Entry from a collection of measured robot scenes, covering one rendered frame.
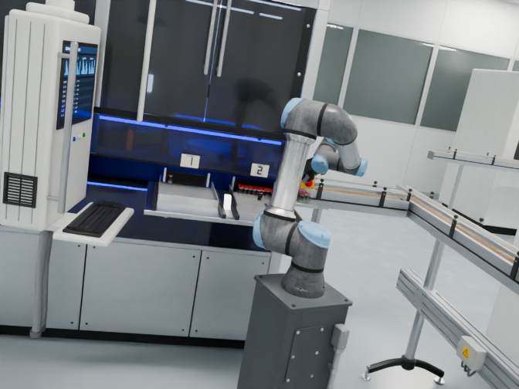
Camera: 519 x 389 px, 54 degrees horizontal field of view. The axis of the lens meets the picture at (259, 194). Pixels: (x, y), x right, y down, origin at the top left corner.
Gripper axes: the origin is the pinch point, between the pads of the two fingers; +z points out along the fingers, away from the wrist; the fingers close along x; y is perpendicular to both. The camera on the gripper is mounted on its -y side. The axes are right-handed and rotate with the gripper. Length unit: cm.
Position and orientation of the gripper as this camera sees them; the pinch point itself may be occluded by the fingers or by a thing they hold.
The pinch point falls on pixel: (302, 180)
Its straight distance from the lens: 244.4
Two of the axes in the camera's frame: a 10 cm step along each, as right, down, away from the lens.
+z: -2.8, 5.1, 8.1
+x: -3.3, -8.5, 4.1
